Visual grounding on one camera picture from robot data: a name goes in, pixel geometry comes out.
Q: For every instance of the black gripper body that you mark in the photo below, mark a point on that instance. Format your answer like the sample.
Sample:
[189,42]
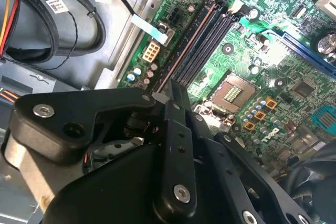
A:
[110,195]

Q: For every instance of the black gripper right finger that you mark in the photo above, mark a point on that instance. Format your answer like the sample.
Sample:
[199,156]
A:
[236,171]

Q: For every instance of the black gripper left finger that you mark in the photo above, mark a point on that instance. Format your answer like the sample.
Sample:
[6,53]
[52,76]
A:
[178,171]

